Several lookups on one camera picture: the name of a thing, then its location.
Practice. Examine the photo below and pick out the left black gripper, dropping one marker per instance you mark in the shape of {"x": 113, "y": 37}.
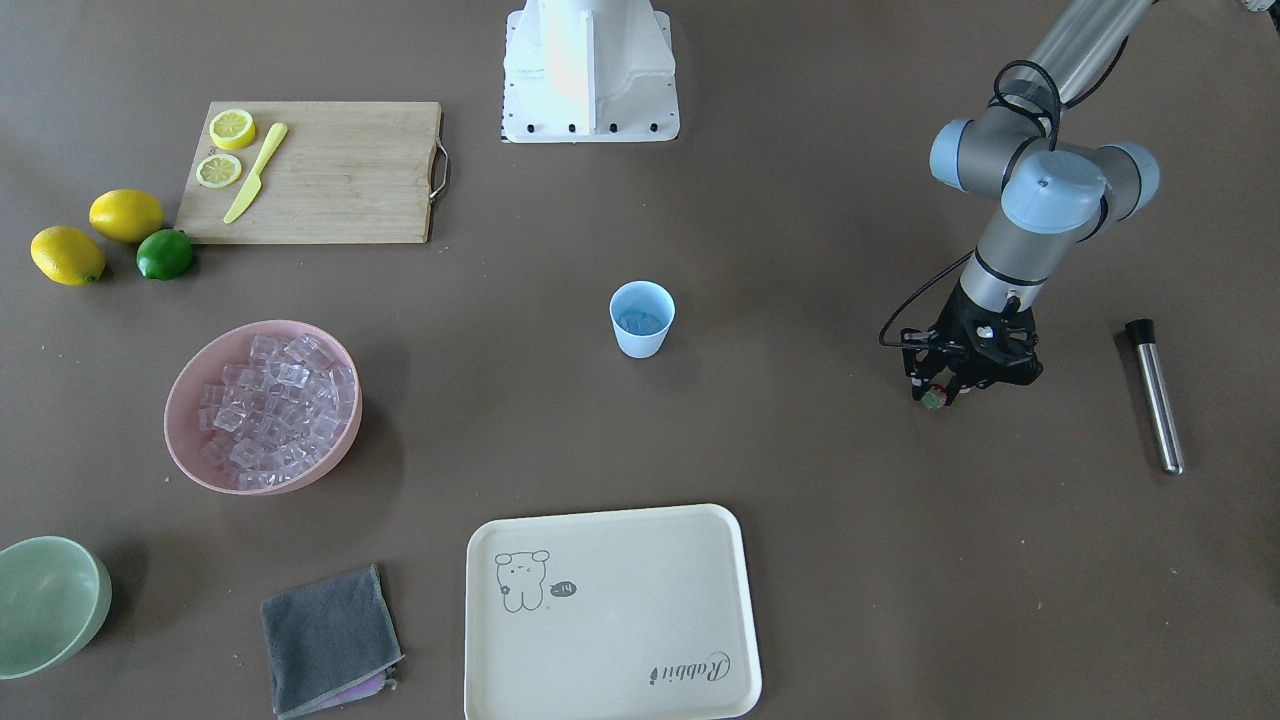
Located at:
{"x": 951, "y": 337}

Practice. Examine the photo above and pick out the red strawberry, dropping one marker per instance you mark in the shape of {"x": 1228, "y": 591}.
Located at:
{"x": 935, "y": 398}

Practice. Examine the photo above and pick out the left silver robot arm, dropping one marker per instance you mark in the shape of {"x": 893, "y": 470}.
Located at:
{"x": 1051, "y": 195}

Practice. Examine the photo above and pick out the blue plastic cup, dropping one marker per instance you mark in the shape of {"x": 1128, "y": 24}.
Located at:
{"x": 642, "y": 313}

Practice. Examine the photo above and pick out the pink bowl of ice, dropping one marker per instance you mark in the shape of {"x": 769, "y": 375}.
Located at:
{"x": 264, "y": 409}

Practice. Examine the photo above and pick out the steel muddler with black tip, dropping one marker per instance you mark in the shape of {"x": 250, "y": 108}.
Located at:
{"x": 1141, "y": 333}

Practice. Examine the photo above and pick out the cream rabbit tray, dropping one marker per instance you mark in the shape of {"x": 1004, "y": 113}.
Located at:
{"x": 628, "y": 614}

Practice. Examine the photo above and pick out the wooden cutting board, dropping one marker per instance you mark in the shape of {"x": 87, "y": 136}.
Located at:
{"x": 346, "y": 172}

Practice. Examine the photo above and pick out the grey folded cloth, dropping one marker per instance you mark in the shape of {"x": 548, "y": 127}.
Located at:
{"x": 329, "y": 643}

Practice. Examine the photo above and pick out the yellow plastic knife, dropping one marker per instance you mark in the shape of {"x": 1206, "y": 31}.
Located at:
{"x": 252, "y": 184}

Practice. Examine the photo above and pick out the lemon half slice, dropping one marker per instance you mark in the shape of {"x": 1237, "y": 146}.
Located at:
{"x": 232, "y": 129}

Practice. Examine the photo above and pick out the green lime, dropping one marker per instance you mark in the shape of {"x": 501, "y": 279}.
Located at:
{"x": 165, "y": 255}

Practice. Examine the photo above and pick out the yellow lemon near board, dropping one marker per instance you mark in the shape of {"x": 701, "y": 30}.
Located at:
{"x": 127, "y": 215}

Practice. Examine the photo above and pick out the yellow lemon far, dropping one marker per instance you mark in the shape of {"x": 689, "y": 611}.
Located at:
{"x": 67, "y": 255}

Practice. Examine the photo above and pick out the green bowl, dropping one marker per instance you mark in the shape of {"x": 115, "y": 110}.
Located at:
{"x": 55, "y": 596}

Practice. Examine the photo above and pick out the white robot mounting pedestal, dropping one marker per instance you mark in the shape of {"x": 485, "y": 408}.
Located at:
{"x": 589, "y": 72}

